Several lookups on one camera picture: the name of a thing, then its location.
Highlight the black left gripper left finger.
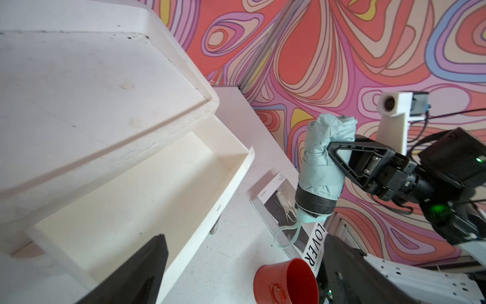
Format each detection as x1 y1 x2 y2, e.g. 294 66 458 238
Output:
78 234 168 303

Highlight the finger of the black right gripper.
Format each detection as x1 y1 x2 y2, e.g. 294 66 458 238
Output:
327 136 396 189

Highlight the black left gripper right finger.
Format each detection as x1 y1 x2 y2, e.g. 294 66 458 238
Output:
323 234 417 304

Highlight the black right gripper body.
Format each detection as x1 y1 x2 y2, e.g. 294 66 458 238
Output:
360 154 420 201

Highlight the white top drawer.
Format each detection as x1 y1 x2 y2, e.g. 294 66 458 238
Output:
27 117 255 303

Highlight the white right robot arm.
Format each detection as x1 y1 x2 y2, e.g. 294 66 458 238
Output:
324 128 485 303

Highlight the white drawer cabinet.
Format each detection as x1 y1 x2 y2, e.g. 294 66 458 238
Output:
1 1 219 254

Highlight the red metal bucket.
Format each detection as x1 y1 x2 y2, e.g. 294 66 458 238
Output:
253 258 319 304

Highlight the white LOVER book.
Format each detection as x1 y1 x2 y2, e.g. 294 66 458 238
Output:
251 172 328 276

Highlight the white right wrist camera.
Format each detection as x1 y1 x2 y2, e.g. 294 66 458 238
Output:
376 91 430 155

